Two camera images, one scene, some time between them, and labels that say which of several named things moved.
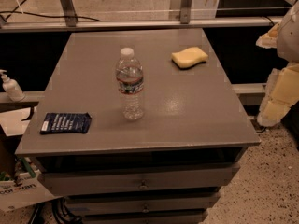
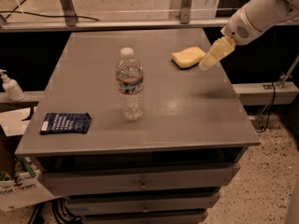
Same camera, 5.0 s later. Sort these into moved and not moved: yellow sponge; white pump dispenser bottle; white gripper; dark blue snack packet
Moved: white gripper
Not moved: yellow sponge; dark blue snack packet; white pump dispenser bottle
